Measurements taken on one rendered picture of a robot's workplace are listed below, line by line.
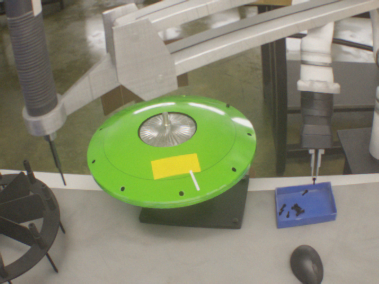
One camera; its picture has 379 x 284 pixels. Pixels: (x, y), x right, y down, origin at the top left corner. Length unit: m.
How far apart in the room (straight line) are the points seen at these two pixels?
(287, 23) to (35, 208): 0.62
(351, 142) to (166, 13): 0.88
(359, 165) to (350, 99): 1.36
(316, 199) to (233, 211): 0.18
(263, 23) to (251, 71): 2.75
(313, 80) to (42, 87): 0.59
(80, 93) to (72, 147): 2.32
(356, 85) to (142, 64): 2.28
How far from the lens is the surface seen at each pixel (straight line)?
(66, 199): 1.05
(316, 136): 0.93
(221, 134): 0.87
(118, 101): 1.69
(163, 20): 0.44
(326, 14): 0.54
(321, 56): 0.91
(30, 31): 0.42
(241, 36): 0.49
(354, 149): 1.23
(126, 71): 0.45
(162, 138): 0.86
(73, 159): 2.70
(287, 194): 0.99
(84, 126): 2.94
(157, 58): 0.45
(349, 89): 2.62
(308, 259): 0.83
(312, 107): 0.91
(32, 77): 0.44
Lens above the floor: 1.60
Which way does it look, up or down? 37 degrees down
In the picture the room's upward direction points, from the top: 7 degrees counter-clockwise
